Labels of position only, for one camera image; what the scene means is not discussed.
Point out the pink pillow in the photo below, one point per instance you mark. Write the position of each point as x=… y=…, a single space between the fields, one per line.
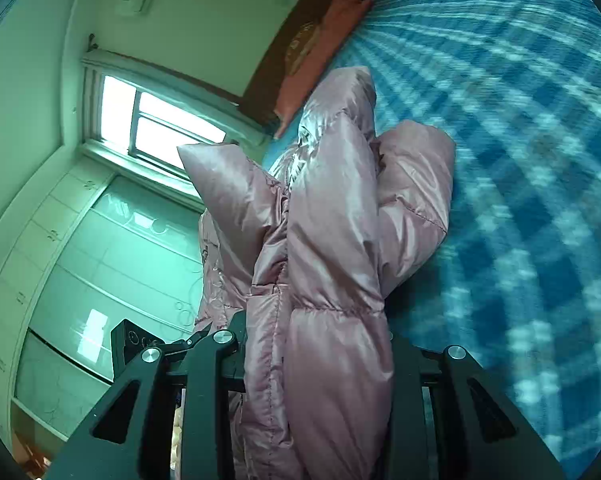
x=325 y=55

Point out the patterned brown cushion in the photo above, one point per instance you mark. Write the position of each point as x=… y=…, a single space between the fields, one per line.
x=300 y=47

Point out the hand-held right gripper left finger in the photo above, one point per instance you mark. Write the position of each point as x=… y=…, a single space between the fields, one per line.
x=215 y=365

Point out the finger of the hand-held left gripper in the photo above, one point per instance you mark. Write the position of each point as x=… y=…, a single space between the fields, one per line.
x=198 y=337

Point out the bed with blue plaid sheet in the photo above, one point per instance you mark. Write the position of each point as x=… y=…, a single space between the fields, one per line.
x=505 y=135

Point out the white wardrobe with circle pattern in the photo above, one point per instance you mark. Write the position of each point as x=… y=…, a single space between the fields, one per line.
x=80 y=270

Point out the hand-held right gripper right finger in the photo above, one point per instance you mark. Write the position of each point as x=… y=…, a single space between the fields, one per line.
x=405 y=385

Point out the pink puffer jacket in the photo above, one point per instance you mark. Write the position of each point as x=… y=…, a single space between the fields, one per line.
x=330 y=270

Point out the dark wooden headboard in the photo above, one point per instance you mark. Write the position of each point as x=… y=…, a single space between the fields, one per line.
x=280 y=55

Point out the window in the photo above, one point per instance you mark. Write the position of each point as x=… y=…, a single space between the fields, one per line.
x=155 y=125

